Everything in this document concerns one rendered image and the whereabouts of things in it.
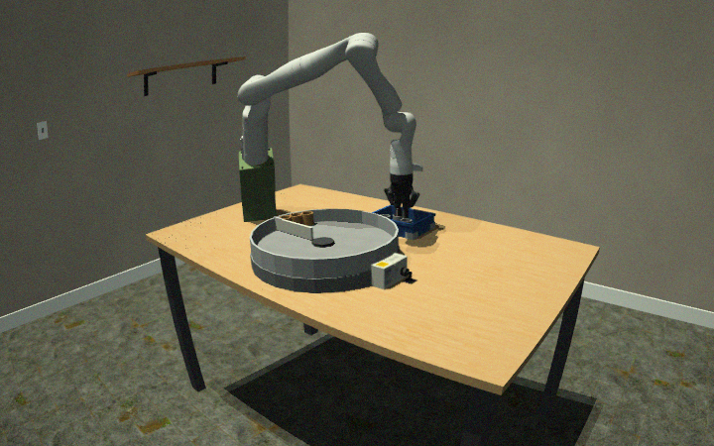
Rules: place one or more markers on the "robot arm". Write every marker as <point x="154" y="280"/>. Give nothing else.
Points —
<point x="361" y="52"/>

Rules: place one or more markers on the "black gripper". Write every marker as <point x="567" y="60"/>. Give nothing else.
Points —
<point x="397" y="193"/>

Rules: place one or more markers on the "blue crate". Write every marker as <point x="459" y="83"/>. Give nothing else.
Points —
<point x="424" y="221"/>

